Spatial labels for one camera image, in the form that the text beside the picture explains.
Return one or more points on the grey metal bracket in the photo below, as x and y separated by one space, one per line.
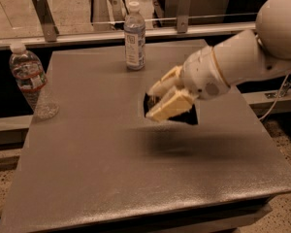
183 15
46 20

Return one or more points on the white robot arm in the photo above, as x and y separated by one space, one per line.
250 56

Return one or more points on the black rxbar chocolate wrapper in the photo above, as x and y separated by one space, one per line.
189 117

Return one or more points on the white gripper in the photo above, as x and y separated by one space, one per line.
201 74

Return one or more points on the clear red label water bottle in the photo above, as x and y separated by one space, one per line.
32 81

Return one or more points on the right grey metal bracket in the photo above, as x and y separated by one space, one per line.
183 15

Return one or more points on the left grey metal bracket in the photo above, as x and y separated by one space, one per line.
46 20

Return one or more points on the grey metal rail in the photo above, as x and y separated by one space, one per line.
117 37

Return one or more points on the blue label water bottle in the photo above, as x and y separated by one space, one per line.
135 38

